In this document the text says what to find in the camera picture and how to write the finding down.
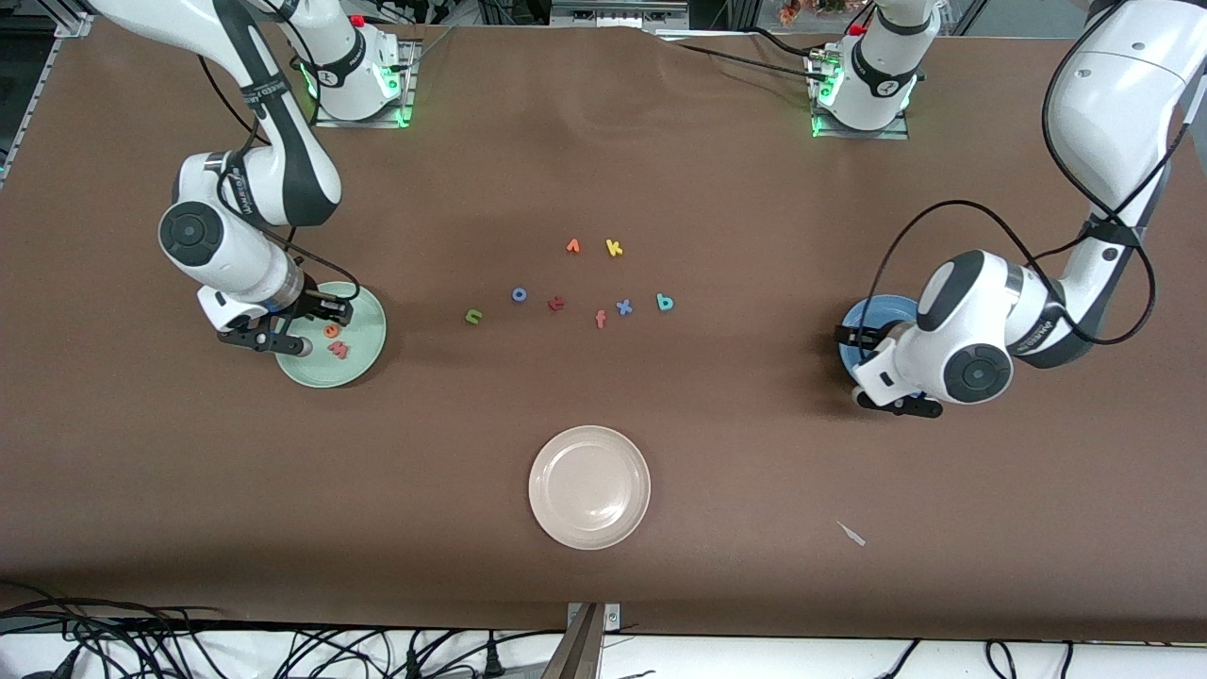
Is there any black floor cable bundle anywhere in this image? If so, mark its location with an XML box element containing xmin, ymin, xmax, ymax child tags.
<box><xmin>877</xmin><ymin>639</ymin><xmax>1076</xmax><ymax>679</ymax></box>
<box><xmin>0</xmin><ymin>580</ymin><xmax>567</xmax><ymax>679</ymax></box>

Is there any beige plate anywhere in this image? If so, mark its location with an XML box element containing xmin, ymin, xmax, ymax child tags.
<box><xmin>528</xmin><ymin>425</ymin><xmax>653</xmax><ymax>552</ymax></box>

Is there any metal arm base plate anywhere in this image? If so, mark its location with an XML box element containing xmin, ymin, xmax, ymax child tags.
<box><xmin>811</xmin><ymin>52</ymin><xmax>912</xmax><ymax>141</ymax></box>
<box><xmin>314</xmin><ymin>40</ymin><xmax>417</xmax><ymax>129</ymax></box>

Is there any black base power cable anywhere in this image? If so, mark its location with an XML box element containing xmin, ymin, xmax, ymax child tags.
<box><xmin>671</xmin><ymin>26</ymin><xmax>835</xmax><ymax>86</ymax></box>

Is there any orange brown background object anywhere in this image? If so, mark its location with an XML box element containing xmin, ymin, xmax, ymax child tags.
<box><xmin>778</xmin><ymin>0</ymin><xmax>854</xmax><ymax>25</ymax></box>

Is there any brown table cover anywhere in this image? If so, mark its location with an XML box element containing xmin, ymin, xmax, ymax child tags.
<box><xmin>0</xmin><ymin>17</ymin><xmax>1207</xmax><ymax>644</ymax></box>

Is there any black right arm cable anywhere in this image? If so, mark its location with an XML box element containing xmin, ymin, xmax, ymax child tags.
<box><xmin>193</xmin><ymin>0</ymin><xmax>363</xmax><ymax>305</ymax></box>

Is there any green plate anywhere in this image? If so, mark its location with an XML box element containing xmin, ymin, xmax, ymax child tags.
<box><xmin>274</xmin><ymin>282</ymin><xmax>388</xmax><ymax>389</ymax></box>

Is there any aluminium frame profile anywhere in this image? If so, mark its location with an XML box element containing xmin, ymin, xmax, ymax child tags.
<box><xmin>0</xmin><ymin>0</ymin><xmax>97</xmax><ymax>185</ymax></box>

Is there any grey metal background frame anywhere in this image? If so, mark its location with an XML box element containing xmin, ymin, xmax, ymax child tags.
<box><xmin>550</xmin><ymin>0</ymin><xmax>691</xmax><ymax>31</ymax></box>

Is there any metal table edge bracket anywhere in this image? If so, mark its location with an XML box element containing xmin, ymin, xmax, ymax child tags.
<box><xmin>542</xmin><ymin>602</ymin><xmax>621</xmax><ymax>679</ymax></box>

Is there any blue plate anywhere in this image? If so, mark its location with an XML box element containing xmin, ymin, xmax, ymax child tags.
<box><xmin>838</xmin><ymin>294</ymin><xmax>925</xmax><ymax>383</ymax></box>

